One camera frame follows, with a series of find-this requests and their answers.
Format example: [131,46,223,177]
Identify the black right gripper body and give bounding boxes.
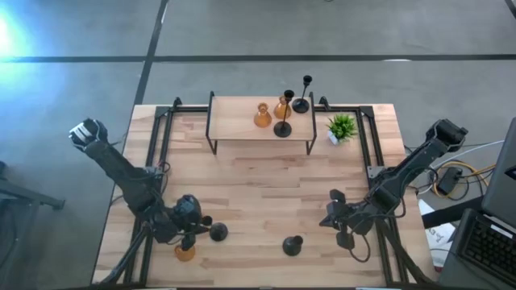
[342,201,378,237]

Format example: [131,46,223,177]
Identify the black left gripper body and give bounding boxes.
[155,194,202,245]

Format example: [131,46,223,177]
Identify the amber glass candle holder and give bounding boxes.
[173,243,197,263]
[273,94,292,121]
[252,101,273,129]

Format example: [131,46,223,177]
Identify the tall black wide-cup candlestick holder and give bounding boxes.
[273,89,295,139]

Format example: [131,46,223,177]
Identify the medium black candlestick holder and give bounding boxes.
[200,215,230,243]

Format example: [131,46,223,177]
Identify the short black candlestick holder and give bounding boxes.
[281,234,304,258]

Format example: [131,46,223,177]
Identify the green plant white pot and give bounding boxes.
[325,113,359,146]

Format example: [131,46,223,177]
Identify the white paper sheet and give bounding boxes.
[418,199,456,271]

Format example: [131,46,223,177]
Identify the black power adapter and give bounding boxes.
[437,166,464,195]

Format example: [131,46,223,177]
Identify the tall black narrow-cup candlestick holder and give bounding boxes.
[291,74,313,114]

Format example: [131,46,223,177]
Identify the grey laptop computer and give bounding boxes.
[438,116,516,289]

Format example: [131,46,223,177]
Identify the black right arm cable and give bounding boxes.
[348,233,372,263]

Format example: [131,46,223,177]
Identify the wooden shelf black metal frame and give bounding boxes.
[204,90,318,156]

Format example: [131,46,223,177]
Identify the yellow cable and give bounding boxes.
[431,159,497,201]

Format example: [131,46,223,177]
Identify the white cable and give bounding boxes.
[433,139,506,170]

